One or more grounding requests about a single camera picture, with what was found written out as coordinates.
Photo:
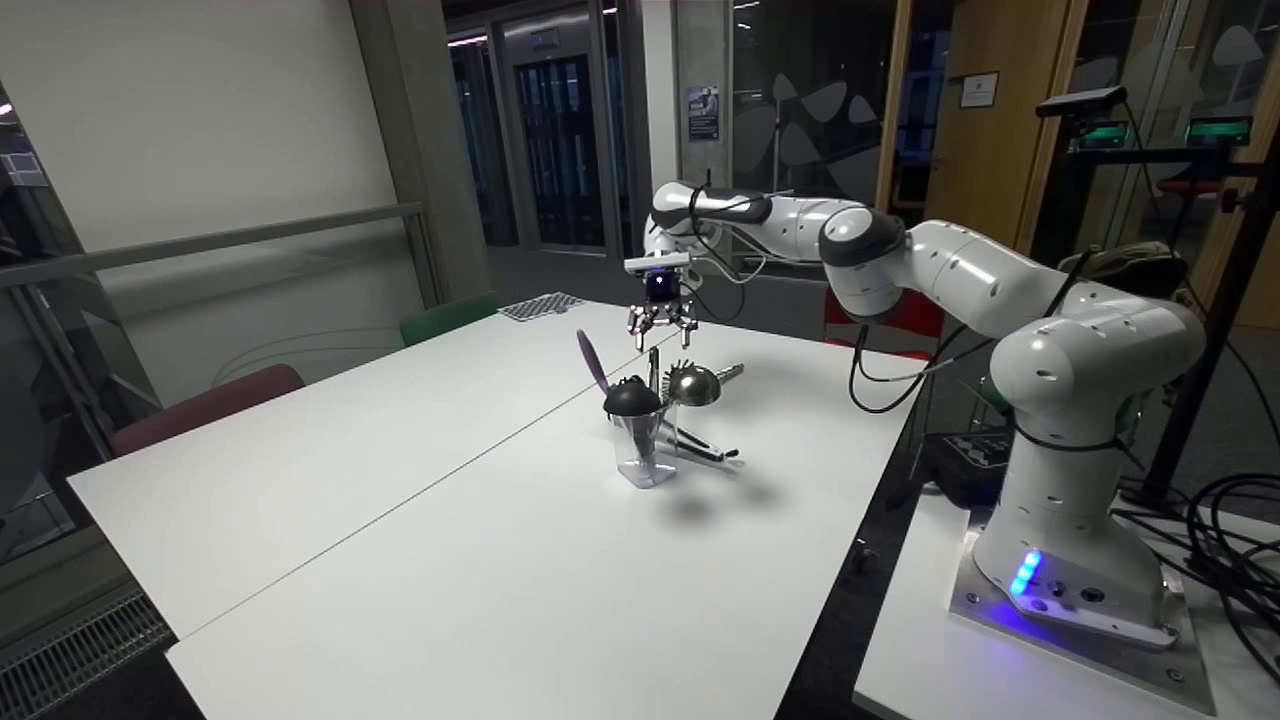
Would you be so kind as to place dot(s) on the grey framed glass door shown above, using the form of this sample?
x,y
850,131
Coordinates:
x,y
561,135

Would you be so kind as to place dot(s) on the steel ladle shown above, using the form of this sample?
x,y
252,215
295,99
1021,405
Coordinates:
x,y
691,386

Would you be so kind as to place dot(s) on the black plastic ladle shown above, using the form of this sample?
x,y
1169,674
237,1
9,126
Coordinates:
x,y
628,399

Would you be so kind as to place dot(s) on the black equipment stand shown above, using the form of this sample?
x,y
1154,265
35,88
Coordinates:
x,y
1203,265

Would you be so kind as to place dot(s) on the green chair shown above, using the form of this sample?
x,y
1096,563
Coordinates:
x,y
445,321

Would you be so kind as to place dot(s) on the white door sign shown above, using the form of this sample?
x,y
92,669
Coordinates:
x,y
978,88

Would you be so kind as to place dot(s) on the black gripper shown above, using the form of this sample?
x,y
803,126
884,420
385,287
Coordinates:
x,y
660,311

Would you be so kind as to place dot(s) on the metal floor grille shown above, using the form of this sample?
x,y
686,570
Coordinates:
x,y
75,661

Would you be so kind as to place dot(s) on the clear plastic utensil holder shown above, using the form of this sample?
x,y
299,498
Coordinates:
x,y
646,457

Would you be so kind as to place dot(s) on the green lit sign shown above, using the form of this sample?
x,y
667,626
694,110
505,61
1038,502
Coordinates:
x,y
1110,135
1217,131

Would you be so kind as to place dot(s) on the small wall poster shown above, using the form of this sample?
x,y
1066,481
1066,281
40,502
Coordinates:
x,y
700,117

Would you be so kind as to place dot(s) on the wooden door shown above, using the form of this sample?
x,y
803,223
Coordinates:
x,y
995,135

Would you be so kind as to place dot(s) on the black control box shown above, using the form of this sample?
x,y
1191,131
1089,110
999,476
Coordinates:
x,y
962,464

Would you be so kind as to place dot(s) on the grey metal handrail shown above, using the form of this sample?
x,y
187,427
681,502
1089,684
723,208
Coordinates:
x,y
201,246

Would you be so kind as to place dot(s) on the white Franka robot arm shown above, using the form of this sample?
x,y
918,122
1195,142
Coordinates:
x,y
1055,386

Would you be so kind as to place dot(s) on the dark red chair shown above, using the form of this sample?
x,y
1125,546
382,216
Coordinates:
x,y
201,405

